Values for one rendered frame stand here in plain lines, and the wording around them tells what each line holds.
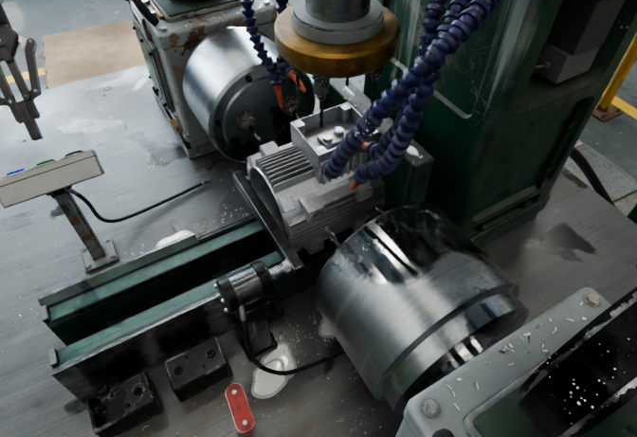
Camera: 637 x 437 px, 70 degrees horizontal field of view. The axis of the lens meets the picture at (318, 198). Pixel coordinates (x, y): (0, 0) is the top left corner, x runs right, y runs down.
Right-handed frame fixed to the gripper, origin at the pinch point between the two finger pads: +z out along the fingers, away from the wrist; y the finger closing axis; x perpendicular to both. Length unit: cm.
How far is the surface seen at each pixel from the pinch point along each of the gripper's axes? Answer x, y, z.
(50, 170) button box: -3.7, 0.2, 9.6
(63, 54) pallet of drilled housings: 230, 4, -62
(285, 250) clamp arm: -27, 30, 35
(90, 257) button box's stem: 14.8, -2.3, 29.6
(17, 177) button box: -3.6, -5.0, 9.0
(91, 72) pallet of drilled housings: 207, 14, -44
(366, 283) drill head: -46, 34, 37
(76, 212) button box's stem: 4.1, 0.2, 18.7
